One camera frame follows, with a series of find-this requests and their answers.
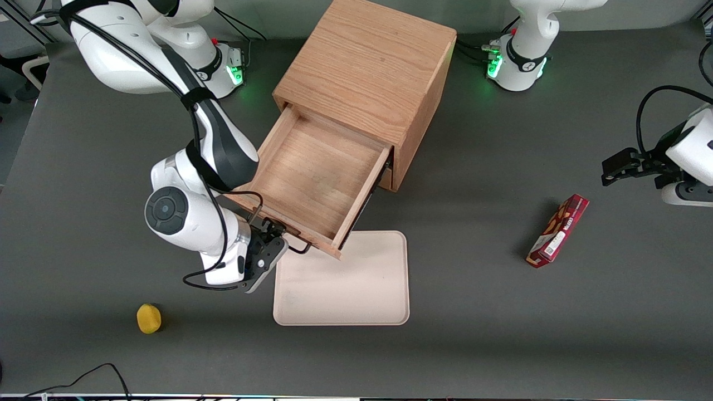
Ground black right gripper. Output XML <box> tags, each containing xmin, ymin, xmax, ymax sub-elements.
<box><xmin>242</xmin><ymin>218</ymin><xmax>294</xmax><ymax>295</ymax></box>

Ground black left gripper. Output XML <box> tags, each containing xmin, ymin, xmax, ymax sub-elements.
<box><xmin>601</xmin><ymin>124</ymin><xmax>690</xmax><ymax>190</ymax></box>

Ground long black drawer handle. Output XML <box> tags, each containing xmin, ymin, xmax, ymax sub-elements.
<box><xmin>259</xmin><ymin>214</ymin><xmax>314</xmax><ymax>255</ymax></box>

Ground wooden drawer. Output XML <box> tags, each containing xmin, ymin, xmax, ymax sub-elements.
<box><xmin>224</xmin><ymin>103</ymin><xmax>394</xmax><ymax>260</ymax></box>

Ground wooden drawer cabinet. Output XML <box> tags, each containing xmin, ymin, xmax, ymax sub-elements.
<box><xmin>273</xmin><ymin>0</ymin><xmax>457</xmax><ymax>192</ymax></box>

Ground red snack box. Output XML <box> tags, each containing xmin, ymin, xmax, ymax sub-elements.
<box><xmin>526</xmin><ymin>194</ymin><xmax>590</xmax><ymax>269</ymax></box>

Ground beige plastic tray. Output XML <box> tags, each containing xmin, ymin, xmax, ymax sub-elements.
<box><xmin>272</xmin><ymin>231</ymin><xmax>411</xmax><ymax>326</ymax></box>

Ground yellow lemon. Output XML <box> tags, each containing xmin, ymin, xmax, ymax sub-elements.
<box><xmin>136</xmin><ymin>304</ymin><xmax>162</xmax><ymax>335</ymax></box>

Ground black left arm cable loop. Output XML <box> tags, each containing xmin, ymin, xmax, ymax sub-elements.
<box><xmin>637</xmin><ymin>85</ymin><xmax>713</xmax><ymax>158</ymax></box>

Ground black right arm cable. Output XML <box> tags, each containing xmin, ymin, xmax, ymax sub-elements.
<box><xmin>31</xmin><ymin>8</ymin><xmax>263</xmax><ymax>292</ymax></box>

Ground black hanging cable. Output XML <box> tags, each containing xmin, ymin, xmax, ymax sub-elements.
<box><xmin>699</xmin><ymin>39</ymin><xmax>713</xmax><ymax>88</ymax></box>

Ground black left base cables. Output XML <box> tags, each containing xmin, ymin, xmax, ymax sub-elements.
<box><xmin>454</xmin><ymin>17</ymin><xmax>521</xmax><ymax>66</ymax></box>

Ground black base cables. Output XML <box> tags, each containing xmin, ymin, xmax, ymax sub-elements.
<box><xmin>454</xmin><ymin>17</ymin><xmax>521</xmax><ymax>66</ymax></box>
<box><xmin>213</xmin><ymin>8</ymin><xmax>268</xmax><ymax>70</ymax></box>

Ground black right base cables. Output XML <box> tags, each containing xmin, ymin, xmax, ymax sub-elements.
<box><xmin>213</xmin><ymin>8</ymin><xmax>268</xmax><ymax>70</ymax></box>

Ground black cable on table edge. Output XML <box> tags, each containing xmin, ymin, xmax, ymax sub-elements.
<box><xmin>22</xmin><ymin>363</ymin><xmax>132</xmax><ymax>401</ymax></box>

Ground white metal frame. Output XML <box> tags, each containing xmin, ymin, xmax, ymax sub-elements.
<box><xmin>21</xmin><ymin>55</ymin><xmax>52</xmax><ymax>92</ymax></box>

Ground aluminium frame rail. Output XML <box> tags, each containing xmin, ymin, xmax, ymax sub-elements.
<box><xmin>0</xmin><ymin>0</ymin><xmax>56</xmax><ymax>45</ymax></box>

